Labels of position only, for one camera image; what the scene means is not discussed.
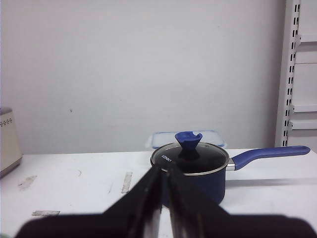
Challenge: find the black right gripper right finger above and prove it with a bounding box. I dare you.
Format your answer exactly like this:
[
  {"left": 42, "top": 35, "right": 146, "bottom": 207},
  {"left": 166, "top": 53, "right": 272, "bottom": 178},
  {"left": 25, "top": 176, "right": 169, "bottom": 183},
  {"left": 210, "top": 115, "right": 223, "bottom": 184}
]
[{"left": 167, "top": 167, "right": 317, "bottom": 238}]

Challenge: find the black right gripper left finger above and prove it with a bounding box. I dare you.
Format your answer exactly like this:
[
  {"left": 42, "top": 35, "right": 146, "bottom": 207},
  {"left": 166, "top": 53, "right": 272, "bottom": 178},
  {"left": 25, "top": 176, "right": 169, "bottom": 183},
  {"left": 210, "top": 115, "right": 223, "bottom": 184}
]
[{"left": 16, "top": 166, "right": 161, "bottom": 238}]

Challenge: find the white slotted shelf rack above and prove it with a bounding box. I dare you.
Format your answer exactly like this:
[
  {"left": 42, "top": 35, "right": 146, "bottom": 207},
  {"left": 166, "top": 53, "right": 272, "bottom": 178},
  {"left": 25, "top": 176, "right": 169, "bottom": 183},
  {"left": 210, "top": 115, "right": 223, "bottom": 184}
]
[{"left": 275, "top": 0, "right": 317, "bottom": 151}]

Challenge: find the glass pot lid blue knob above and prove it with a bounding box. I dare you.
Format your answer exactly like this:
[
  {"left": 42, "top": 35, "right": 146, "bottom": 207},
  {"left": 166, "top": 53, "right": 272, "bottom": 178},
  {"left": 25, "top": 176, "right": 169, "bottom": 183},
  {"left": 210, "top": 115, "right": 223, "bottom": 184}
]
[{"left": 150, "top": 131, "right": 229, "bottom": 176}]

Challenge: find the cream toaster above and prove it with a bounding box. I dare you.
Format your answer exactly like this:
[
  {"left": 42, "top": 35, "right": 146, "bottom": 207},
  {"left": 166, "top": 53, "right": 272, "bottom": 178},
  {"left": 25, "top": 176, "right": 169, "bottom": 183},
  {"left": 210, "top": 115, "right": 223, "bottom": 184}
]
[{"left": 0, "top": 107, "right": 23, "bottom": 178}]

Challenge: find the clear plastic food container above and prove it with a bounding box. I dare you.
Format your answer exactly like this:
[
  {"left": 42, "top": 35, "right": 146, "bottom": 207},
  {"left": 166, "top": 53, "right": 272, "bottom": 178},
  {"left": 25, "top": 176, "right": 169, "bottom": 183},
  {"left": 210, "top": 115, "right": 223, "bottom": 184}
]
[{"left": 145, "top": 130, "right": 227, "bottom": 149}]

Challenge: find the dark blue saucepan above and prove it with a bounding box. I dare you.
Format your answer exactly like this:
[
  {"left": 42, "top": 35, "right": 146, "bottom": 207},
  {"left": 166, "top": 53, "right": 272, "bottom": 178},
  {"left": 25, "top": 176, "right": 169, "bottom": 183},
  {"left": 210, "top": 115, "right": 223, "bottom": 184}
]
[{"left": 162, "top": 146, "right": 310, "bottom": 207}]

